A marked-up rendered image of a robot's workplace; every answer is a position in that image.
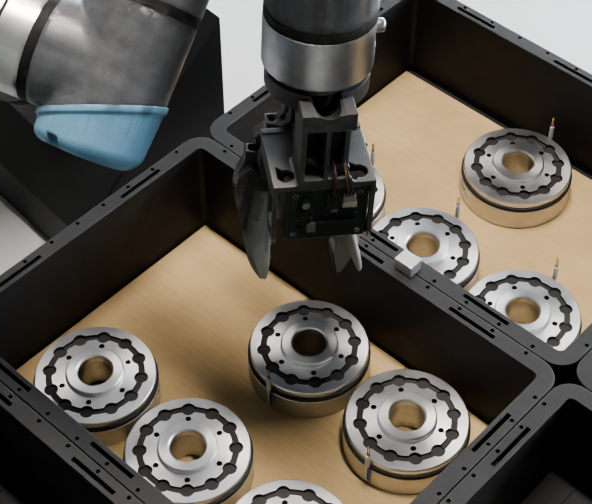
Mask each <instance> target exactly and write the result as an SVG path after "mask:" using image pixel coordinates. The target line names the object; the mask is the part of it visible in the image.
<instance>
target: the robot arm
mask: <svg viewBox="0 0 592 504"><path fill-rule="evenodd" d="M208 2H209V0H0V100H2V101H5V102H8V103H10V104H11V105H12V106H13V107H14V108H15V109H16V110H17V111H18V112H19V113H20V114H21V115H22V116H23V117H24V118H25V119H26V120H27V121H28V122H29V123H30V124H31V125H33V126H34V132H35V134H36V136H37V137H38V138H39V139H41V140H42V141H44V142H46V143H48V144H50V145H52V146H55V147H57V148H59V149H61V150H63V151H66V152H68V153H71V154H73V155H76V156H78V157H81V158H83V159H86V160H89V161H91V162H94V163H97V164H100V165H102V166H105V167H108V168H112V169H115V170H120V171H127V170H132V169H134V168H136V167H138V166H139V165H140V164H141V163H142V162H143V160H144V158H145V156H146V154H147V151H148V149H149V147H150V145H151V143H152V141H153V139H154V137H155V134H156V132H157V130H158V128H159V126H160V123H161V121H162V119H163V117H164V116H166V115H167V113H168V110H169V108H167V105H168V103H169V100H170V98H171V95H172V93H173V90H174V88H175V85H176V83H177V80H178V78H179V75H180V73H181V70H182V67H183V65H184V62H185V60H186V57H187V55H188V52H189V50H190V47H191V45H192V42H193V40H194V37H195V35H196V32H197V30H198V29H197V28H198V26H199V23H200V21H201V20H202V18H203V15H204V13H205V10H206V8H207V5H208ZM380 3H381V0H263V7H262V30H261V60H262V63H263V66H264V84H265V86H266V89H267V90H268V92H269V93H270V94H271V95H272V96H273V97H274V98H275V99H276V100H277V101H279V102H280V103H282V105H281V110H280V111H279V112H277V113H265V114H264V121H262V122H261V123H259V124H258V125H256V126H255V127H253V129H252V130H253V135H254V140H255V142H254V143H245V144H244V150H243V154H242V156H241V158H240V159H239V161H238V163H237V165H236V167H235V170H234V174H233V181H232V185H233V192H234V197H235V202H236V206H237V211H238V215H239V220H240V225H241V230H242V235H243V239H244V244H245V249H246V253H247V257H248V261H249V263H250V265H251V267H252V269H253V270H254V272H255V273H256V274H257V276H258V277H259V278H260V279H266V277H267V275H268V271H269V265H270V262H271V255H270V245H271V244H272V243H276V224H277V220H278V219H279V218H280V221H281V228H282V233H283V237H284V239H286V240H294V239H306V238H318V237H330V240H328V243H329V248H330V253H331V258H332V263H333V267H334V271H335V273H337V272H341V270H342V269H343V268H344V266H345V265H346V264H347V262H348V261H349V260H350V258H351V257H352V260H353V262H354V264H355V266H356V268H357V270H358V271H360V270H361V269H362V261H361V255H360V251H359V247H358V241H359V237H360V234H363V232H364V230H365V233H366V236H367V235H371V226H372V217H373V208H374V199H375V191H376V182H377V180H376V177H375V171H374V168H373V165H372V161H371V158H370V155H369V152H368V150H367V145H368V144H367V141H366V137H365V135H364V134H363V133H362V130H361V125H360V122H358V111H357V108H356V103H358V102H359V101H360V100H361V99H362V98H363V97H364V96H365V95H366V93H367V91H368V89H369V84H370V75H371V70H372V67H373V65H374V56H375V47H376V40H375V39H376V33H377V32H384V31H385V30H386V20H385V19H384V18H383V17H379V12H380ZM368 195H369V203H368ZM367 203H368V209H367Z"/></svg>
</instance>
